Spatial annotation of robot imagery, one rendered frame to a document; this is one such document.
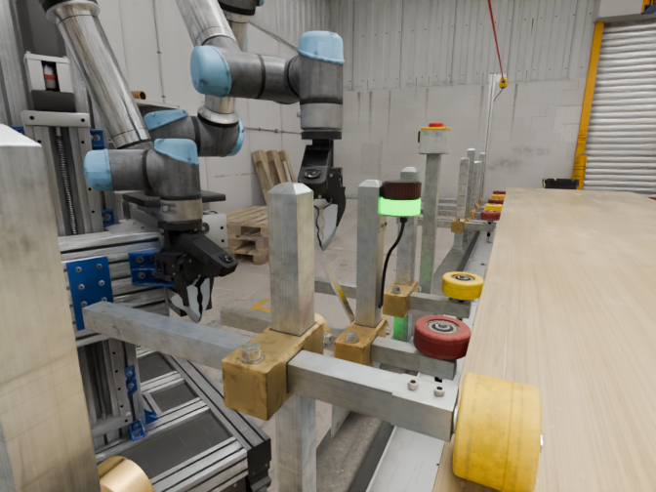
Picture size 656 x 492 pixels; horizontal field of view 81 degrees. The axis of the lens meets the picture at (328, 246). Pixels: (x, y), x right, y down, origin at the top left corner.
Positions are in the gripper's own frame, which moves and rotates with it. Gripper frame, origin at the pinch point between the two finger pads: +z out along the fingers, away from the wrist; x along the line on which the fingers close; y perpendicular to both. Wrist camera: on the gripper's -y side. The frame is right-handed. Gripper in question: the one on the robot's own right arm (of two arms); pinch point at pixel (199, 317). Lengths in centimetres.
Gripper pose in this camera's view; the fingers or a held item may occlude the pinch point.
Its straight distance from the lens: 84.1
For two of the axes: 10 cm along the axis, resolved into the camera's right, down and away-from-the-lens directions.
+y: -9.0, -1.0, 4.2
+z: 0.0, 9.7, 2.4
